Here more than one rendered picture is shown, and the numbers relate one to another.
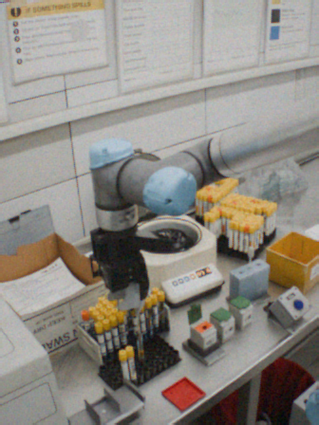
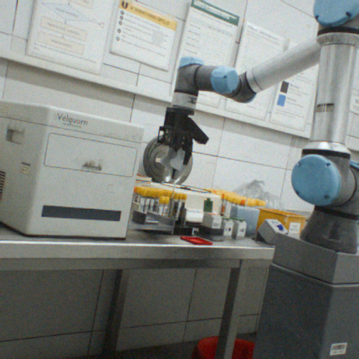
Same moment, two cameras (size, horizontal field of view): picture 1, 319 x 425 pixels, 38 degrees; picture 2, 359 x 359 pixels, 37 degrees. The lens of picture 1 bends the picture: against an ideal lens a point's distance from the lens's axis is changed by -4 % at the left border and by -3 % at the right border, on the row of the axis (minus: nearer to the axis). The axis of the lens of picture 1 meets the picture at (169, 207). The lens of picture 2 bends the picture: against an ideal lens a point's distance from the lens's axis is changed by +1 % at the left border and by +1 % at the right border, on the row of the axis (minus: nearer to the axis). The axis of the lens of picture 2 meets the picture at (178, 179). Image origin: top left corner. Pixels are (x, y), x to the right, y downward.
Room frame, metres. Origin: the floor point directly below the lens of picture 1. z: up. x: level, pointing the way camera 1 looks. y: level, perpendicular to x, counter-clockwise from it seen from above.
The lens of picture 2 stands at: (-0.88, 0.18, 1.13)
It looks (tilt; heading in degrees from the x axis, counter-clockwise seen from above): 3 degrees down; 356
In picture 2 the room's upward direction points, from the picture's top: 11 degrees clockwise
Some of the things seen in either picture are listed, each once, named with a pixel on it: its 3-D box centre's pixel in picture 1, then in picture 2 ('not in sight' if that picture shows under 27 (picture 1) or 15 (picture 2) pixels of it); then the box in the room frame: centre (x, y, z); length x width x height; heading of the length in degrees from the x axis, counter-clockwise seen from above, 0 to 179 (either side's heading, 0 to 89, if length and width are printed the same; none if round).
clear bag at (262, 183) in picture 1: (253, 175); (247, 198); (1.59, -0.32, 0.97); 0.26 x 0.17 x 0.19; 142
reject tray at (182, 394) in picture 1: (183, 393); (196, 240); (0.68, -0.01, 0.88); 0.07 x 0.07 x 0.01; 38
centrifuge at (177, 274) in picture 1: (170, 255); (184, 203); (1.14, 0.00, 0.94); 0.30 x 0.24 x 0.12; 29
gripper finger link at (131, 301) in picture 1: (130, 302); (176, 164); (0.74, 0.08, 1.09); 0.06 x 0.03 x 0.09; 128
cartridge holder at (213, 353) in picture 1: (203, 345); (210, 231); (0.81, -0.06, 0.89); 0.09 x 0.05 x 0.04; 39
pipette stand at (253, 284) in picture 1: (249, 284); (242, 221); (0.99, -0.20, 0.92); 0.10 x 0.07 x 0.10; 120
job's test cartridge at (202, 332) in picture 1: (203, 336); (211, 223); (0.81, -0.06, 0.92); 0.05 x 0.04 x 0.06; 39
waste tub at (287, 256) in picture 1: (297, 262); (279, 225); (1.08, -0.35, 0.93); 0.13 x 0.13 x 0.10; 43
